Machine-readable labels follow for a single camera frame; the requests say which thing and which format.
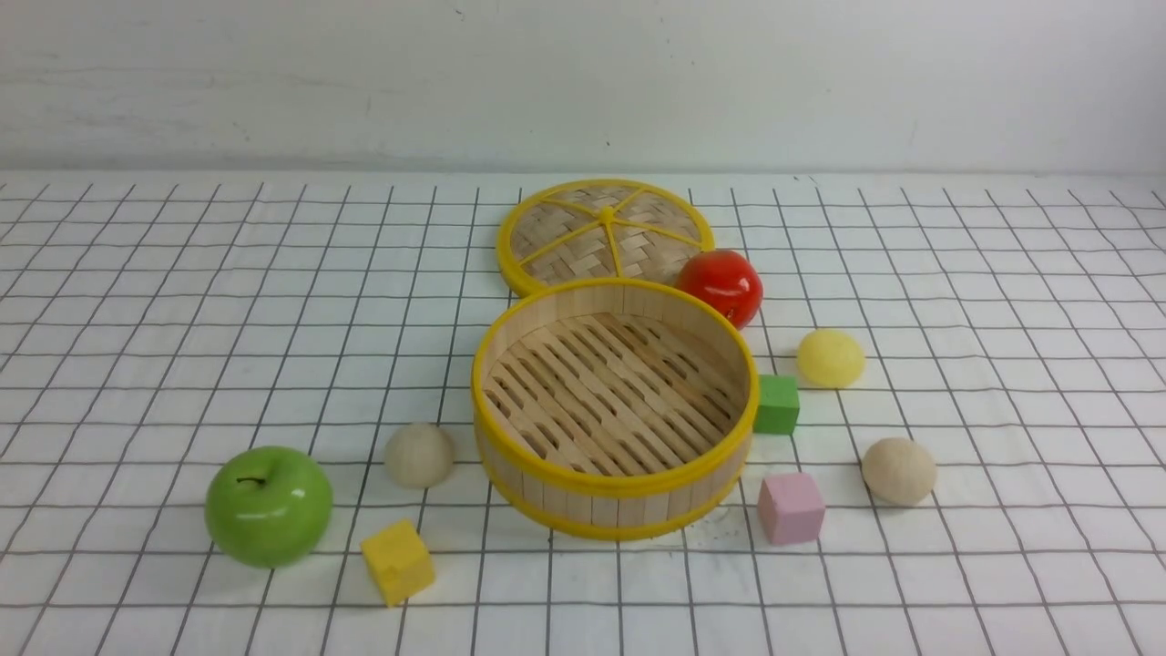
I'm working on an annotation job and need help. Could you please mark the green apple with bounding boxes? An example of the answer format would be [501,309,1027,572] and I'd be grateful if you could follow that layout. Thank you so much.
[204,445,333,569]

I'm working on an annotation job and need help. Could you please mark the woven bamboo steamer lid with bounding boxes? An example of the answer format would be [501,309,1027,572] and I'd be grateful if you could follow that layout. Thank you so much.
[496,179,716,296]

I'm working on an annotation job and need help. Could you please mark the bamboo steamer tray yellow rim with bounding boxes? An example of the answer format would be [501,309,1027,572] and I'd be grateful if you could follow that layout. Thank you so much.
[471,278,761,541]

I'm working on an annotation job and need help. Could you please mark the white grid tablecloth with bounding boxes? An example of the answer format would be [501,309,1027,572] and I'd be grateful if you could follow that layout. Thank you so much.
[1,172,1165,655]

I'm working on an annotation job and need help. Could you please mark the pink foam cube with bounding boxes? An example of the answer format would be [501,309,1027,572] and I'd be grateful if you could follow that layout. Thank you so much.
[756,472,826,546]

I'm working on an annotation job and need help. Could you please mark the green foam cube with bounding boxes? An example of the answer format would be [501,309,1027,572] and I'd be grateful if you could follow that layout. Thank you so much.
[753,374,801,436]

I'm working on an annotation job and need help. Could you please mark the beige bun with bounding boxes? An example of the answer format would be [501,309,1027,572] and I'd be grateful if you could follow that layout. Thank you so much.
[859,437,937,507]
[382,423,455,489]

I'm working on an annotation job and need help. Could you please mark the red tomato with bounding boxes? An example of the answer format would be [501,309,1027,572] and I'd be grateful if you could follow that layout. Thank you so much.
[674,251,763,331]

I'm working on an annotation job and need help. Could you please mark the yellow foam cube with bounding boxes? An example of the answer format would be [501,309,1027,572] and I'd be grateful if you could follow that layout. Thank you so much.
[361,519,436,607]

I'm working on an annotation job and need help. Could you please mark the yellow bun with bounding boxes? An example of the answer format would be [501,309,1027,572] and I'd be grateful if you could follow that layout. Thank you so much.
[796,327,866,389]

